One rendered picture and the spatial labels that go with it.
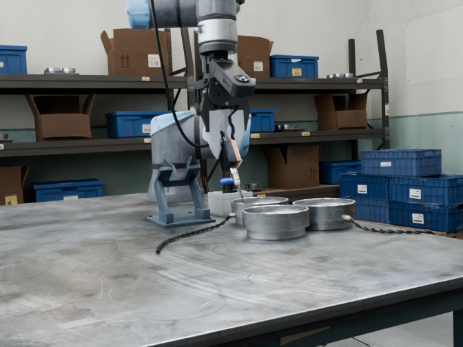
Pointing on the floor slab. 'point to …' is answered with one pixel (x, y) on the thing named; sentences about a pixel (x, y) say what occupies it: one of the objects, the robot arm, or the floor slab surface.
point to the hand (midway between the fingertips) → (227, 151)
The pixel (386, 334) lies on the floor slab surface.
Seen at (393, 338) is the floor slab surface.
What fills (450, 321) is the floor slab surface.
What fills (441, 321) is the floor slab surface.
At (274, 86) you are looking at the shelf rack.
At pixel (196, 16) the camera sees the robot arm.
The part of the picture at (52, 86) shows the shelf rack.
